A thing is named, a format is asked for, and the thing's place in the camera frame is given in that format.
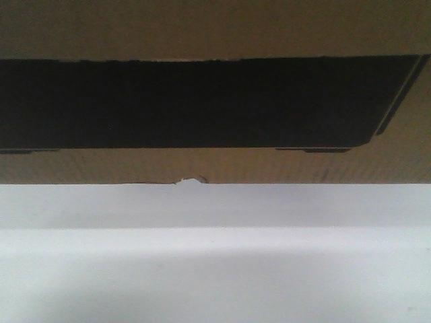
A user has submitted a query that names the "brown EcoFlow cardboard box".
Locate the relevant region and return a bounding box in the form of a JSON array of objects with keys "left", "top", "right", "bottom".
[{"left": 1, "top": 1, "right": 430, "bottom": 184}]

